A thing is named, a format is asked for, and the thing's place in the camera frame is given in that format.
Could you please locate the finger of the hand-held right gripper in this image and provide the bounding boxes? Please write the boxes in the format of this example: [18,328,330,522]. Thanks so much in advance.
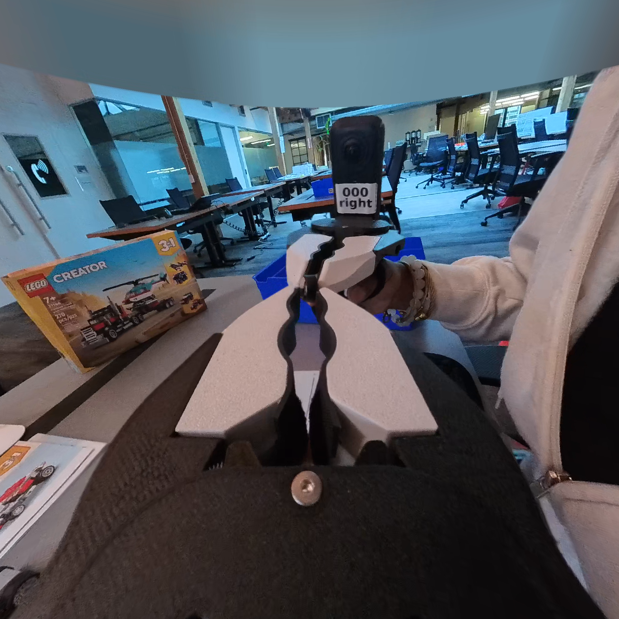
[285,233,339,303]
[305,234,384,303]

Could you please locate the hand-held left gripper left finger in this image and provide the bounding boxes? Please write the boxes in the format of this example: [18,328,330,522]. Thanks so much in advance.
[175,288,310,465]

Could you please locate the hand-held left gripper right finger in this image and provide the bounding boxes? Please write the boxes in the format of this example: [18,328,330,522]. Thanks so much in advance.
[309,288,438,465]

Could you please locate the person's right forearm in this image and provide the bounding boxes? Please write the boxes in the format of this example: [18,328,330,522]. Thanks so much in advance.
[426,232,533,346]

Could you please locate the lego set box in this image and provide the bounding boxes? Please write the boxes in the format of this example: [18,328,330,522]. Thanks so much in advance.
[1,231,209,374]

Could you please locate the lego instruction booklet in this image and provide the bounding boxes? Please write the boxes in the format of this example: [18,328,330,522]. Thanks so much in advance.
[0,433,107,557]

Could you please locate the red black lego truck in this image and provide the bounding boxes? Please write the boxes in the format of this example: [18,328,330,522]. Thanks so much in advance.
[0,566,40,607]

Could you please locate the person's right hand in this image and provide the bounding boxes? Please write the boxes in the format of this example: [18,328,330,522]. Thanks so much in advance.
[346,259,421,316]

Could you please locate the blue plastic bin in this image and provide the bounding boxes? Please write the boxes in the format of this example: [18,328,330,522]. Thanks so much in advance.
[252,236,426,332]

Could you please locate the brown top office desk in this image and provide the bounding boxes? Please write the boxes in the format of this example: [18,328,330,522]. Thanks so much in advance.
[220,181,288,240]
[87,203,242,269]
[278,186,395,228]

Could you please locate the white zip hoodie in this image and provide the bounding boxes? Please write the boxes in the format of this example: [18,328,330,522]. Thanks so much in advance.
[498,65,619,619]

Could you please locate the black undershirt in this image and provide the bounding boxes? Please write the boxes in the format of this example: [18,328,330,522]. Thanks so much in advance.
[561,285,619,484]

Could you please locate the phone sign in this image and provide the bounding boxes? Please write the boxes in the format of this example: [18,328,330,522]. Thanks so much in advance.
[18,151,67,198]

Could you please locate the white beaded bracelet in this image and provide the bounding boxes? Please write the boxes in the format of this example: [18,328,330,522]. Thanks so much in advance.
[384,255,428,327]

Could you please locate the gold bracelet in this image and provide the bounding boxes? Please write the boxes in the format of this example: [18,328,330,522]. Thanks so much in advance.
[417,263,437,322]

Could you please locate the wooden post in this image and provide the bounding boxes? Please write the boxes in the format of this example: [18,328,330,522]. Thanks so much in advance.
[162,96,210,196]

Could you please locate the metal door handle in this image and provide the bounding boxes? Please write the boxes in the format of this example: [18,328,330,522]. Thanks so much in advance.
[4,164,52,231]

